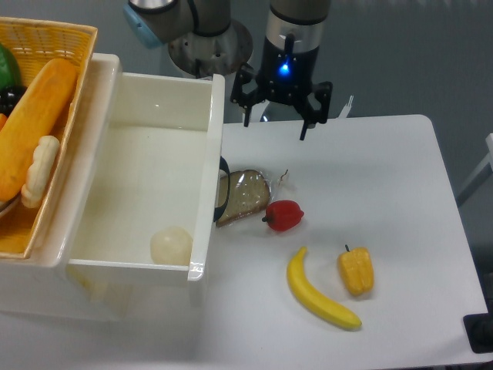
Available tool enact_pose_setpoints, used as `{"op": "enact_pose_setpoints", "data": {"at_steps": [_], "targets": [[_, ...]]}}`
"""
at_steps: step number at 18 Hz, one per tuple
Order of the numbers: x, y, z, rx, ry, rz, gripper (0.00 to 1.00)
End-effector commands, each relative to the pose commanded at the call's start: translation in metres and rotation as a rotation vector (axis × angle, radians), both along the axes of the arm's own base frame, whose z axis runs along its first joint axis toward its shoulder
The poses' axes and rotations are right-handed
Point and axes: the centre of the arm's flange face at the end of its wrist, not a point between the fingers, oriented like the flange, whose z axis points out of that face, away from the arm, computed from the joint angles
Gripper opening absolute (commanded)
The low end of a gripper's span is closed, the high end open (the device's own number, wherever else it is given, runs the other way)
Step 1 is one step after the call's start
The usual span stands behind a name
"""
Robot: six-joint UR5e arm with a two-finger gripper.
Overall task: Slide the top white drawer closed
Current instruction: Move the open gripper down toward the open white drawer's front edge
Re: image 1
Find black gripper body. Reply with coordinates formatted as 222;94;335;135
257;38;320;105

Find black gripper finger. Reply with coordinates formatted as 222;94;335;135
300;81;333;140
230;62;267;127

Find white drawer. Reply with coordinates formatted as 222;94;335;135
69;72;225;305

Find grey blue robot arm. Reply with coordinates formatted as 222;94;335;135
123;1;333;139

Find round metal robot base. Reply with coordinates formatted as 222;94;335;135
168;19;253;79

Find white drawer cabinet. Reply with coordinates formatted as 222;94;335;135
1;53;130;321

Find bagged brown bread slice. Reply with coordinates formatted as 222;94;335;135
215;169;289;227

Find red toy pepper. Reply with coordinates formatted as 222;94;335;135
262;200;304;232

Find orange toy pepper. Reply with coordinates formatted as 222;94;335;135
337;244;374;297

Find white round bun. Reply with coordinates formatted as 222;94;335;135
150;226;193;266

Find cream toy croissant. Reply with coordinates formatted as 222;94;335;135
21;136;60;209

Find yellow wicker basket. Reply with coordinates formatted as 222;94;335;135
1;17;98;259

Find orange baguette loaf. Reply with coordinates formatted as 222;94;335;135
1;59;78;202

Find yellow toy banana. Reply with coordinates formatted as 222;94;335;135
286;246;362;331

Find green toy pepper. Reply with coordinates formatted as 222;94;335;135
0;45;22;89

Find black toy grapes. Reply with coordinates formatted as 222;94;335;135
0;85;27;116

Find black device at edge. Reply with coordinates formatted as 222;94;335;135
463;313;492;354

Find white table leg frame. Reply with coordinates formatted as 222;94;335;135
455;133;492;207

